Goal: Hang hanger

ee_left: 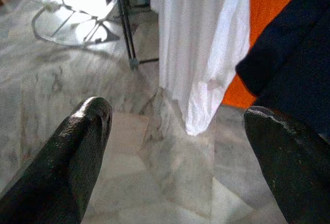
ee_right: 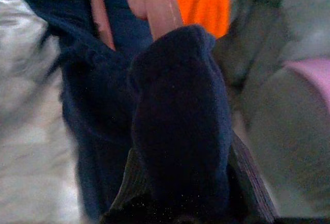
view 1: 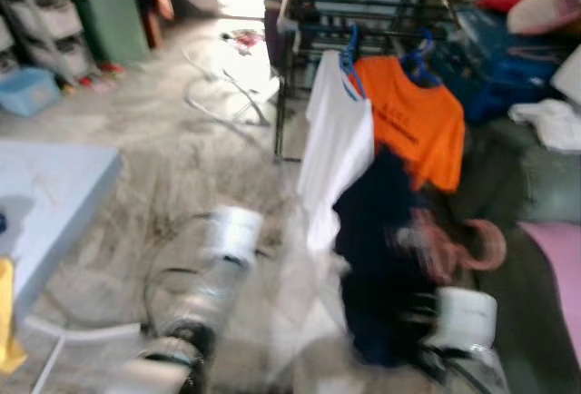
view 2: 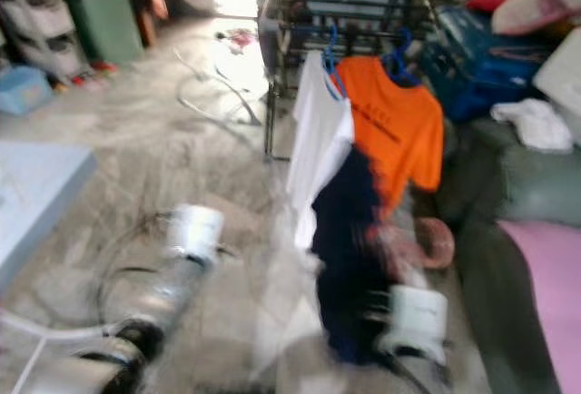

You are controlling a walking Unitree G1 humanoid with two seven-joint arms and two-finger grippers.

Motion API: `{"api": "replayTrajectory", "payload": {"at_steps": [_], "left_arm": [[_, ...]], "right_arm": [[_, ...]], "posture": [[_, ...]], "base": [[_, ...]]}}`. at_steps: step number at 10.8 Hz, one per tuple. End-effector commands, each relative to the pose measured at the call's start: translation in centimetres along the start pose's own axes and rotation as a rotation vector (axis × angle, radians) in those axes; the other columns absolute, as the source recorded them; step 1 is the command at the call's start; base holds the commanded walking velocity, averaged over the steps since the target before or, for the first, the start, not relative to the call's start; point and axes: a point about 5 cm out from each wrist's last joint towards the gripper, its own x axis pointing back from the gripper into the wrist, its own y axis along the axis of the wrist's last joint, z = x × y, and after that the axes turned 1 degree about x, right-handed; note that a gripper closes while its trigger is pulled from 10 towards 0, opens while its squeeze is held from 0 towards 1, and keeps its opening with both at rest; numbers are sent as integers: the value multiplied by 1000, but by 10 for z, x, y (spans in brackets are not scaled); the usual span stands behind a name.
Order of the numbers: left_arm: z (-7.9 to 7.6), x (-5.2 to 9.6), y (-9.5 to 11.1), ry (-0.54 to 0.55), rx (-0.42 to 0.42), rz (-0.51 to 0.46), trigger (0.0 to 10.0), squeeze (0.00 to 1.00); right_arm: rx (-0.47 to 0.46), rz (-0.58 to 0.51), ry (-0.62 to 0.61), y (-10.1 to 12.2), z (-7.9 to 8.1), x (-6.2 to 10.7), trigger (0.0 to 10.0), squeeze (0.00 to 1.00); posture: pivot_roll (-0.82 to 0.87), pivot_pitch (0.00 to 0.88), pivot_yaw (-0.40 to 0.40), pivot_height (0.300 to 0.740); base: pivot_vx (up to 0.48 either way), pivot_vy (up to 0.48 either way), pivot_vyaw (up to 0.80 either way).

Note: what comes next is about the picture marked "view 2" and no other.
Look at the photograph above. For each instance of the navy blue shirt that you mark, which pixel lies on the navy blue shirt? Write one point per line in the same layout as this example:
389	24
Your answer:
345	249

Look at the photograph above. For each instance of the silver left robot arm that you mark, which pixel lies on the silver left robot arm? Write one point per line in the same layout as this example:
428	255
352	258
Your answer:
163	294

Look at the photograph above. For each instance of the blue plastic hanger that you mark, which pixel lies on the blue plastic hanger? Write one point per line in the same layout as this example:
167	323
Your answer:
331	58
402	69

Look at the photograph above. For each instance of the white folding table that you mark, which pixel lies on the white folding table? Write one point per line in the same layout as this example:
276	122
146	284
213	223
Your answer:
41	194

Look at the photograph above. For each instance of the light blue plastic basket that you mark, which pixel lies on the light blue plastic basket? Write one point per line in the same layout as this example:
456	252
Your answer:
23	90

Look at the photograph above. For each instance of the grey drawer storage rack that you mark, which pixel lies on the grey drawer storage rack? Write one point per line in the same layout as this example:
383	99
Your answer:
41	17

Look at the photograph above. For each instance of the green white storage bin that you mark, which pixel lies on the green white storage bin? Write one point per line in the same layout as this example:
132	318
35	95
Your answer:
104	22

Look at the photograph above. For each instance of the pink cloth heap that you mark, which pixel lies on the pink cloth heap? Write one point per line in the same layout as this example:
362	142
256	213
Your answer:
238	40

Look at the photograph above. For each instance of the black metal drying rack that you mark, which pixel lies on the black metal drying rack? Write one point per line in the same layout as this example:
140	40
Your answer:
270	113

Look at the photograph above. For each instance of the purple armchair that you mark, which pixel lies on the purple armchair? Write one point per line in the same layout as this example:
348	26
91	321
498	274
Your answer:
263	22

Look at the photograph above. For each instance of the white t-shirt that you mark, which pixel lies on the white t-shirt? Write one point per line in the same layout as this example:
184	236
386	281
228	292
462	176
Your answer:
318	140

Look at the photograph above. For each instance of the orange t-shirt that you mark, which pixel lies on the orange t-shirt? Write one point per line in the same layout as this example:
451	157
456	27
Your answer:
404	131

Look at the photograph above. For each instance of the dark green sofa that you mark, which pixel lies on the dark green sofa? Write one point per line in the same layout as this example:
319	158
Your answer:
481	231

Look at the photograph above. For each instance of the white crumpled cloth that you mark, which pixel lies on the white crumpled cloth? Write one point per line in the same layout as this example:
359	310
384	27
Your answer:
531	122

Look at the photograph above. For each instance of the pink cushion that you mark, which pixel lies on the pink cushion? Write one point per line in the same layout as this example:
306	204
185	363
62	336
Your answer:
549	285

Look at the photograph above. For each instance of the pink white pillow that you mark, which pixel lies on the pink white pillow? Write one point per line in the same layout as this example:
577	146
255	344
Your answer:
536	8

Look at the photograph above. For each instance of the white plastic box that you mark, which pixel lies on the white plastic box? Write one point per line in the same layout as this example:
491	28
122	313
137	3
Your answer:
561	85

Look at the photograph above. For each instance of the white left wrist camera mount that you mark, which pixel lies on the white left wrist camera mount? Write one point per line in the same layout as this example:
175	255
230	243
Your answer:
197	229

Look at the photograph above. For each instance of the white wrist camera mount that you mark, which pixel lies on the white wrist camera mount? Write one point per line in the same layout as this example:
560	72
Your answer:
197	229
418	317

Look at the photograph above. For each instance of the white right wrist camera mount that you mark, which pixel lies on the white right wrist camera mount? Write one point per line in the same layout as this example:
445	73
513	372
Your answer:
418	317

